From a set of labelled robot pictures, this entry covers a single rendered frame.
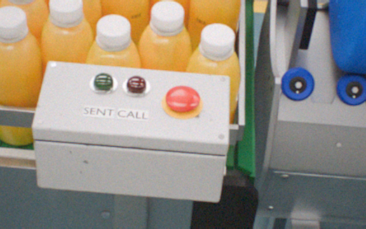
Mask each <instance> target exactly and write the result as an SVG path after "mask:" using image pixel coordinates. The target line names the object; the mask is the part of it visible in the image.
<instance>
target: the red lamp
mask: <svg viewBox="0 0 366 229"><path fill-rule="evenodd" d="M126 87H127V89H128V90H129V91H130V92H133V93H141V92H143V91H145V89H146V88H147V83H146V79H145V78H144V77H142V76H138V75H135V76H131V77H129V78H128V81H127V82H126Z"/></svg>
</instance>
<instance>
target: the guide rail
mask: <svg viewBox="0 0 366 229"><path fill-rule="evenodd" d="M36 109H37V108H31V107H23V106H7V105H0V126H9V127H25V128H32V124H33V120H34V115H35V112H36ZM237 133H238V126H237V125H229V144H230V145H235V144H236V137H237Z"/></svg>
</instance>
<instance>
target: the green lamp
mask: <svg viewBox="0 0 366 229"><path fill-rule="evenodd" d="M93 86H94V87H95V88H97V89H99V90H108V89H111V88H112V87H113V86H114V78H113V77H112V75H110V74H108V73H99V74H97V75H96V76H94V79H93Z"/></svg>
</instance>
